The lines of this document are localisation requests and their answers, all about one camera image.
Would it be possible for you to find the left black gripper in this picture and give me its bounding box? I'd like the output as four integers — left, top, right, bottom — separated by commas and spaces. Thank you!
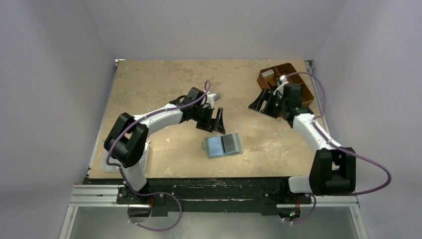
192, 106, 224, 134

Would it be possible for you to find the green card holder wallet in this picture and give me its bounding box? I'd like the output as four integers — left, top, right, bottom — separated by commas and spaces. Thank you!
203, 133, 243, 159

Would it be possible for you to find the brown woven divided basket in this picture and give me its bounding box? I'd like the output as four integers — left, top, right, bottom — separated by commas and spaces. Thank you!
257, 62, 315, 108

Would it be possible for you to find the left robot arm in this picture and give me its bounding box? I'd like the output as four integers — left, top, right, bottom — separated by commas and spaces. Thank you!
104, 87, 226, 204

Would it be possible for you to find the clear plastic bag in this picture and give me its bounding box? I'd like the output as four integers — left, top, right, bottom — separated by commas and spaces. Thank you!
100, 141, 151, 172

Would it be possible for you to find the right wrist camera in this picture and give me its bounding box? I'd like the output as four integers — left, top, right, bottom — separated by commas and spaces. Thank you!
277, 75, 289, 87

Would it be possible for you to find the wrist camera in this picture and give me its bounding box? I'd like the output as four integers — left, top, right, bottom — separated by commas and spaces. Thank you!
208, 93, 221, 102
277, 75, 289, 87

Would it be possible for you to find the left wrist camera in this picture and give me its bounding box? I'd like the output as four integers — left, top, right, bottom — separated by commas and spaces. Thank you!
208, 93, 221, 102

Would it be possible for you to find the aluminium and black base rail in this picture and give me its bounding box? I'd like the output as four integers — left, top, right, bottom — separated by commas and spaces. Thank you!
69, 177, 358, 217

